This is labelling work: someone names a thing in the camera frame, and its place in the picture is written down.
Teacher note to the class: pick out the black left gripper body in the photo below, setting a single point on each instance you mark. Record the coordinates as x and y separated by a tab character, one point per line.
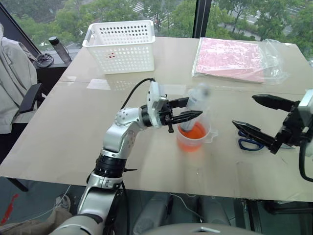
166	111

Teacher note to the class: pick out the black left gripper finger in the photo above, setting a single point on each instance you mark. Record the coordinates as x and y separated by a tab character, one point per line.
187	115
179	102

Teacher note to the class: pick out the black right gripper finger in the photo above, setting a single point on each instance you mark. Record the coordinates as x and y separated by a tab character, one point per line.
256	135
275	102

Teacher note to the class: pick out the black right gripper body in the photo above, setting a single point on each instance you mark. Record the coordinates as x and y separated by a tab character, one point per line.
293	129

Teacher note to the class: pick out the clear plastic syringe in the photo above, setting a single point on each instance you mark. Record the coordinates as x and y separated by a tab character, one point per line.
195	98

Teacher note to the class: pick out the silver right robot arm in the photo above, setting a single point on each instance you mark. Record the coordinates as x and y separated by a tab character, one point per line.
310	149

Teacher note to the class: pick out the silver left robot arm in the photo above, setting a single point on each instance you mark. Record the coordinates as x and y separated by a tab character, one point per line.
115	137

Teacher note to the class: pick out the clear cup with red liquid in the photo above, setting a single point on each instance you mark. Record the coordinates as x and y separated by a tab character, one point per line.
193	140

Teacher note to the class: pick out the pink paper in plastic bag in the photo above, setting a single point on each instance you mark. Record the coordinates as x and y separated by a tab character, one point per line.
227	58

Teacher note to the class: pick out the white perforated plastic basket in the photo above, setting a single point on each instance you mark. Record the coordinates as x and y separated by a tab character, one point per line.
122	56

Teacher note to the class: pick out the small red item in basket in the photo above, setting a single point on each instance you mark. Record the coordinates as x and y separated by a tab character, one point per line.
110	55

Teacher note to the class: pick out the grey robot body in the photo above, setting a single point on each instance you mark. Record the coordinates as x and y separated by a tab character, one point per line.
171	220

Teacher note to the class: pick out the black side cabinet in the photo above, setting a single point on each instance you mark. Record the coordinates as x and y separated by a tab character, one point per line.
52	76

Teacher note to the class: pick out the dark water bottle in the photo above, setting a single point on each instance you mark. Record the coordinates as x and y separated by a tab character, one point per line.
60	50

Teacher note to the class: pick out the black office chair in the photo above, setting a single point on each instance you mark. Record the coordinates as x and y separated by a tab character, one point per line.
30	98

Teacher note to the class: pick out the beige jacket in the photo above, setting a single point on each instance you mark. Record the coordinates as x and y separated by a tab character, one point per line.
14	80

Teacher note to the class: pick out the person's leg and shoe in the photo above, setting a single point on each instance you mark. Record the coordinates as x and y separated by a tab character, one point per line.
49	220

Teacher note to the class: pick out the dark diagonal window beam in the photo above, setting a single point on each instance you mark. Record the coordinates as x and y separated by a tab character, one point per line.
17	27

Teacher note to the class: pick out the red floor tape strip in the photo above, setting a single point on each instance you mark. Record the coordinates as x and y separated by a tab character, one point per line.
8	210

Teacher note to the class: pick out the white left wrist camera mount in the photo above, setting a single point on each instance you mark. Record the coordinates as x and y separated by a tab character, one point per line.
154	102

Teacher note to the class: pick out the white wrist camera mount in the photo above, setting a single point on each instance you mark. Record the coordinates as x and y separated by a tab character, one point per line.
308	101
154	102

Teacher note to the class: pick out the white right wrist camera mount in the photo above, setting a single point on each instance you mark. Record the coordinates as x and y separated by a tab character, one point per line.
308	101

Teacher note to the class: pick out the dark window frame post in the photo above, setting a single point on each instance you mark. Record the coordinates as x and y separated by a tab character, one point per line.
201	17

